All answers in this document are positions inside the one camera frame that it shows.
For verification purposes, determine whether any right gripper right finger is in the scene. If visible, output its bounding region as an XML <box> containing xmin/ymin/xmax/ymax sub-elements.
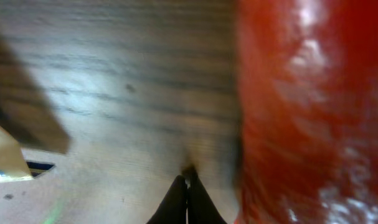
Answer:
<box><xmin>187</xmin><ymin>169</ymin><xmax>227</xmax><ymax>224</ymax></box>

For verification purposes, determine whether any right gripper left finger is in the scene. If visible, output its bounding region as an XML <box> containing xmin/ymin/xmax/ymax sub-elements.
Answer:
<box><xmin>147</xmin><ymin>175</ymin><xmax>187</xmax><ymax>224</ymax></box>

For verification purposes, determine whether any red snack bag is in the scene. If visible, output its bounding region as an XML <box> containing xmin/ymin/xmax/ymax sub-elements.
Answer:
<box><xmin>237</xmin><ymin>0</ymin><xmax>378</xmax><ymax>223</ymax></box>

